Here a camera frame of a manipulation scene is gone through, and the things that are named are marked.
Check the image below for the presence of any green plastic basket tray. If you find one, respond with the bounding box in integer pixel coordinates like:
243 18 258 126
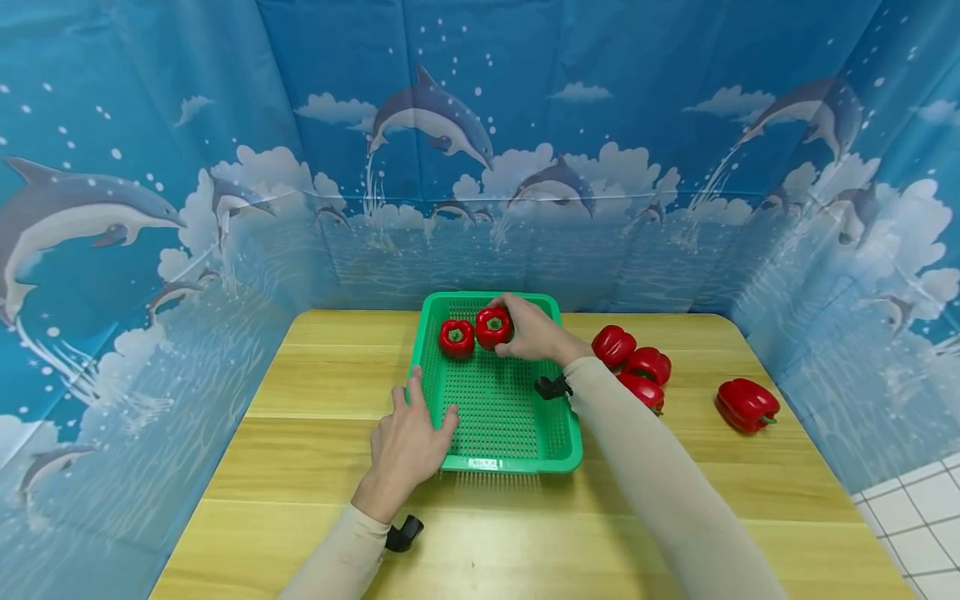
405 292 585 475

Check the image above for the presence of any red bell pepper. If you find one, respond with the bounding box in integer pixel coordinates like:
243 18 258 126
615 372 668 416
623 346 673 387
438 319 477 360
713 377 782 435
474 307 515 352
591 324 638 371

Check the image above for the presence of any person's left forearm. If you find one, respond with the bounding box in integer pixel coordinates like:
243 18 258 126
277 502 392 600

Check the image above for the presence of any person's left hand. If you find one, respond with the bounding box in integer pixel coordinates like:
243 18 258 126
350 364 461 525

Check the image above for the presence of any person's right hand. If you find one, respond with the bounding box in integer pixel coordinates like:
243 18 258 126
487 292 594 368

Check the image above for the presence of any black wrist band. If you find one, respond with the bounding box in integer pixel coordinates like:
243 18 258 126
532 374 575 402
383 514 426 554

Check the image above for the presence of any person's right forearm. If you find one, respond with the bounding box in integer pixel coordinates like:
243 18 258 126
562 356 788 600

